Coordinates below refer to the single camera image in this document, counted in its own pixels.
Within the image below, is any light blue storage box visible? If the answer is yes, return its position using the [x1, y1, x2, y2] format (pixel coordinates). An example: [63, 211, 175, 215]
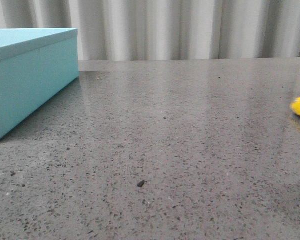
[0, 28, 79, 139]

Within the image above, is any white pleated curtain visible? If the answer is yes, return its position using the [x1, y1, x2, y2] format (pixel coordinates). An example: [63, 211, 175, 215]
[0, 0, 300, 61]

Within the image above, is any small black debris chip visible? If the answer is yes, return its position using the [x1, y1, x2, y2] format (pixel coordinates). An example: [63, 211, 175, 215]
[137, 180, 145, 187]

